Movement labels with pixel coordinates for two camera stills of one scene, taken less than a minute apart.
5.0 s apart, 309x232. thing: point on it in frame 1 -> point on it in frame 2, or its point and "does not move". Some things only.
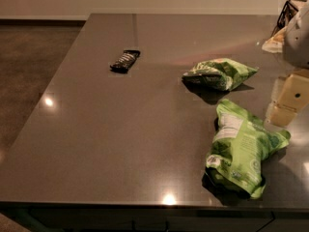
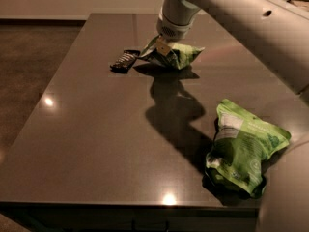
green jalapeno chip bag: (219, 72) -> (179, 55)
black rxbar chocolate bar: (125, 63) does not move
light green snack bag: (240, 146) does not move
